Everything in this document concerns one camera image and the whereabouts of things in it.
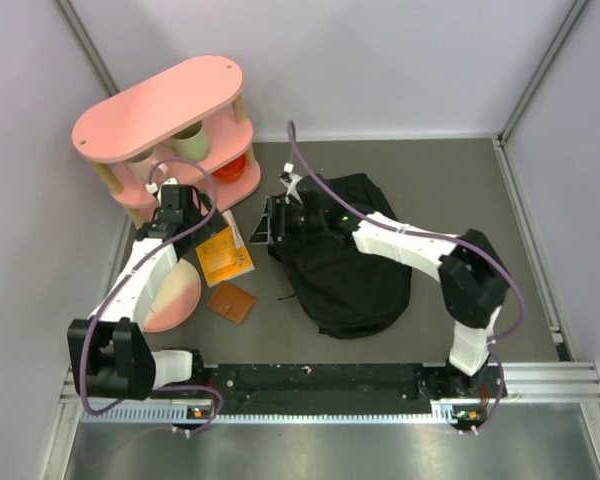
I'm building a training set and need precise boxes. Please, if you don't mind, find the pink cream plate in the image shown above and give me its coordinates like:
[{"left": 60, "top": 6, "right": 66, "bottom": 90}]
[{"left": 142, "top": 259, "right": 202, "bottom": 333}]

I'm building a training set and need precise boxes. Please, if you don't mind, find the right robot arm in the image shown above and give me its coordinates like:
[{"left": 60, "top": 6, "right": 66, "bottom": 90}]
[{"left": 249, "top": 173, "right": 509, "bottom": 398}]

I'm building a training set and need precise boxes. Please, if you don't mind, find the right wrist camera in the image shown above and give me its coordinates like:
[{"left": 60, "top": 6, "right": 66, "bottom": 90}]
[{"left": 279, "top": 162, "right": 303, "bottom": 204}]

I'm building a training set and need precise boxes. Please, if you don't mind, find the slotted cable duct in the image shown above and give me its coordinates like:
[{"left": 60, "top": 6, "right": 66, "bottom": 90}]
[{"left": 81, "top": 402, "right": 482, "bottom": 425}]

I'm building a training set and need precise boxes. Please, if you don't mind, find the green mug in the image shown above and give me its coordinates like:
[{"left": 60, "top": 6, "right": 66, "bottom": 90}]
[{"left": 172, "top": 121, "right": 211, "bottom": 162}]

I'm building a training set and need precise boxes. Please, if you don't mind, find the pink mug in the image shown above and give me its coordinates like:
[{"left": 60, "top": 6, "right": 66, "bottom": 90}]
[{"left": 126, "top": 149, "right": 154, "bottom": 178}]

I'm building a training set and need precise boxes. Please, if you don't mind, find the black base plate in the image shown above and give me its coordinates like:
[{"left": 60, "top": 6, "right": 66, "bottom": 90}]
[{"left": 149, "top": 362, "right": 509, "bottom": 405}]

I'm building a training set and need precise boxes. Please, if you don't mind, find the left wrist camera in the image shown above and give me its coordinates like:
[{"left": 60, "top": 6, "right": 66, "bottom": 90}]
[{"left": 145, "top": 177, "right": 178, "bottom": 204}]

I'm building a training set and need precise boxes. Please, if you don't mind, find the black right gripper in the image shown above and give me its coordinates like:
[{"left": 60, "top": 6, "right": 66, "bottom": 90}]
[{"left": 249, "top": 197, "right": 326, "bottom": 247}]

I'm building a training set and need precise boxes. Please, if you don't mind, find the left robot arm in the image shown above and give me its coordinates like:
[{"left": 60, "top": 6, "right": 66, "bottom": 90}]
[{"left": 67, "top": 179, "right": 227, "bottom": 401}]

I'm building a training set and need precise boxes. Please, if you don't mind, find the pink three-tier shelf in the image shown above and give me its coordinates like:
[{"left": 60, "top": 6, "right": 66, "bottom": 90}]
[{"left": 72, "top": 55, "right": 261, "bottom": 226}]

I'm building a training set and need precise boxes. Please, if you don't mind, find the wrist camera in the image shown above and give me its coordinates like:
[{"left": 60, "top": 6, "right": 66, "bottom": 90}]
[
  {"left": 279, "top": 162, "right": 303, "bottom": 204},
  {"left": 145, "top": 177, "right": 178, "bottom": 204}
]

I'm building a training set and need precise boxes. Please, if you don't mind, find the orange bowl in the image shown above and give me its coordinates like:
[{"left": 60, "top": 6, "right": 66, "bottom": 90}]
[{"left": 212, "top": 155, "right": 247, "bottom": 183}]

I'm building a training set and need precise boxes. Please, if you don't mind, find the orange paperback book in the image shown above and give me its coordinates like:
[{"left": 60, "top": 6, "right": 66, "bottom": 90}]
[{"left": 195, "top": 210, "right": 255, "bottom": 287}]

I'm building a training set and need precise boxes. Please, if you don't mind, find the black student backpack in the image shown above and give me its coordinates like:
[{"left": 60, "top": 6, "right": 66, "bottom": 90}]
[{"left": 266, "top": 172, "right": 413, "bottom": 340}]

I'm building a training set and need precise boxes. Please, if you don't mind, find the brown leather wallet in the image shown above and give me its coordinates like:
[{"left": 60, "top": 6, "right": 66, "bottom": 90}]
[{"left": 207, "top": 281, "right": 256, "bottom": 324}]

